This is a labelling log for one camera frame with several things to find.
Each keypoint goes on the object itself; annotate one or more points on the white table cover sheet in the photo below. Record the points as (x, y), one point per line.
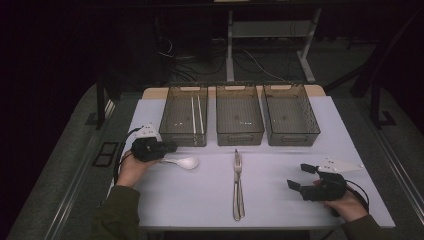
(200, 196)

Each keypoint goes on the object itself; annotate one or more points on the transparent grey plastic bin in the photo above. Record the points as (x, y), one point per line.
(289, 115)
(239, 115)
(178, 116)

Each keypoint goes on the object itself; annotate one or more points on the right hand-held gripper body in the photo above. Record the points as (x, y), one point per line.
(328, 190)

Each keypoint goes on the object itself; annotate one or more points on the metal table knife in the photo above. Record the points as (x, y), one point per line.
(242, 206)

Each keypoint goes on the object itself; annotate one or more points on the white ceramic spoon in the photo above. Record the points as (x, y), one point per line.
(186, 162)

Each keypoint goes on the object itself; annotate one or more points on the black metal stand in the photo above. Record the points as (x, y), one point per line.
(375, 103)

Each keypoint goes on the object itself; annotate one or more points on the person's right hand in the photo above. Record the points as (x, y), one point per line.
(350, 208)

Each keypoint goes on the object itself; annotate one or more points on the metal fork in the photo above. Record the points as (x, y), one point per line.
(237, 168)

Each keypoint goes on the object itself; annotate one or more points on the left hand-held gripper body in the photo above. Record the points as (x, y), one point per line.
(148, 150)

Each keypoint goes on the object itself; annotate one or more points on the white chopstick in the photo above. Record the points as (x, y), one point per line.
(193, 120)
(200, 115)

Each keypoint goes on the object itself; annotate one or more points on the person's left hand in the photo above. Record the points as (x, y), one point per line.
(130, 171)

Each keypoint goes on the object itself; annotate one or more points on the white metal desk frame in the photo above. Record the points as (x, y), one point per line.
(230, 50)

